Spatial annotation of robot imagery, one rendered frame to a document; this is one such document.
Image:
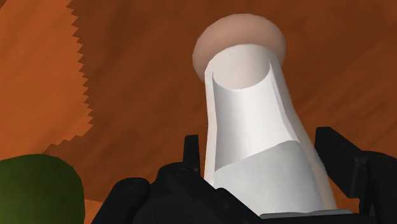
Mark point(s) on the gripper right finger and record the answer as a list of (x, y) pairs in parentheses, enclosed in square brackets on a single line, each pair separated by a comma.
[(366, 173)]

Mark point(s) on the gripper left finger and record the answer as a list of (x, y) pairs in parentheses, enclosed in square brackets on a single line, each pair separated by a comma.
[(173, 192)]

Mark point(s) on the dark green round object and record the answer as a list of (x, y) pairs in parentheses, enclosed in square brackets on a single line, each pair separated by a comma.
[(37, 192)]

